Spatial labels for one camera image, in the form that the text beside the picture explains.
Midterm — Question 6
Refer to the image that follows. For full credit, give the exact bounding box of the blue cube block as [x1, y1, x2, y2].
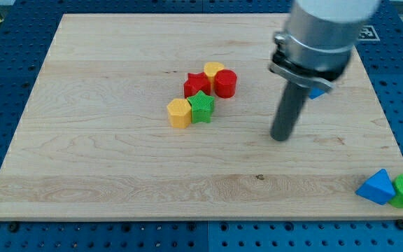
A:
[309, 88, 325, 99]

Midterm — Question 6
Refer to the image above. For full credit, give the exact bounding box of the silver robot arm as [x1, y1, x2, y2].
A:
[269, 0, 381, 92]

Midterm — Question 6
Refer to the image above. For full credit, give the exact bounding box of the green star block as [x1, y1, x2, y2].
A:
[187, 90, 215, 123]

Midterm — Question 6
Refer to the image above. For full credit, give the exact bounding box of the yellow hexagon block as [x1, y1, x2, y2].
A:
[167, 98, 192, 128]

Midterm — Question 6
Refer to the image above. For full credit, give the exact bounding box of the red star block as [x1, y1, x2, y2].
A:
[183, 72, 211, 98]

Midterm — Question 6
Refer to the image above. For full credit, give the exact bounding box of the red cylinder block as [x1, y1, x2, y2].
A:
[214, 69, 237, 98]

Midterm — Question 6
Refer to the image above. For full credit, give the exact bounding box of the yellow heart block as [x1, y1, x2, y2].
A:
[204, 62, 225, 84]

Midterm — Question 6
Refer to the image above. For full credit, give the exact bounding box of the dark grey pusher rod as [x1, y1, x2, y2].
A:
[270, 82, 310, 141]

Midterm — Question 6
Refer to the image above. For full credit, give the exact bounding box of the wooden board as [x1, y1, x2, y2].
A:
[0, 14, 403, 222]

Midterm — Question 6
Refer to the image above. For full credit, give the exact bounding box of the blue triangle block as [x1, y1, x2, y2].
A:
[355, 169, 396, 205]

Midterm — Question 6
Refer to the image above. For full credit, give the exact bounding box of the white fiducial marker tag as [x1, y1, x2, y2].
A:
[358, 24, 380, 41]

